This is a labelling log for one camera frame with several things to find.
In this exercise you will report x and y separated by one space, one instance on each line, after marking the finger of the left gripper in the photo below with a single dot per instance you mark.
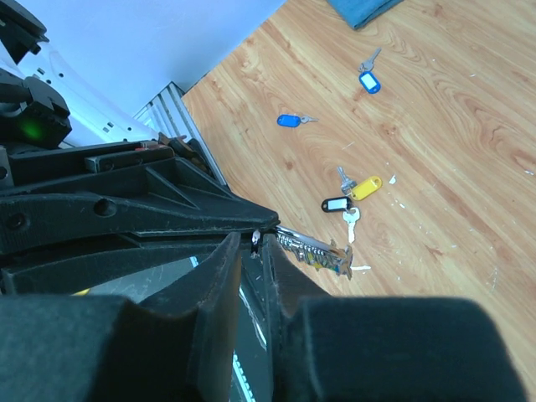
51 264
166 198

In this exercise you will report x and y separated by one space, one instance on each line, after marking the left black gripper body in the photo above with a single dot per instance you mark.
25 167

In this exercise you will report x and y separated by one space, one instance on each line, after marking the blue tag key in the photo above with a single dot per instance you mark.
293 121
366 77

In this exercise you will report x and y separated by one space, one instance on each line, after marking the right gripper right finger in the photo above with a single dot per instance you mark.
370 348

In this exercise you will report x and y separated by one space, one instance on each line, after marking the blue folded cloth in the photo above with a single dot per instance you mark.
358 13

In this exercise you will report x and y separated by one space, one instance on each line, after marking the white tag key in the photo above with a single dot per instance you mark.
350 214

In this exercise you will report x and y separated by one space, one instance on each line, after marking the large metal keyring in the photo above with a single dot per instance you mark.
315 253

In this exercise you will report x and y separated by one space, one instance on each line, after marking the yellow tag key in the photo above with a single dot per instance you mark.
358 191

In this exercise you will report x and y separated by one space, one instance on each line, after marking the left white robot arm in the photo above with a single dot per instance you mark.
46 105

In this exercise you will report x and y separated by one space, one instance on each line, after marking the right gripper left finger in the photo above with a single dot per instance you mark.
176 345

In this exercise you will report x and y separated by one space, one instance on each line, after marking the black mounting base rail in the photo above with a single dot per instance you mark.
250 364

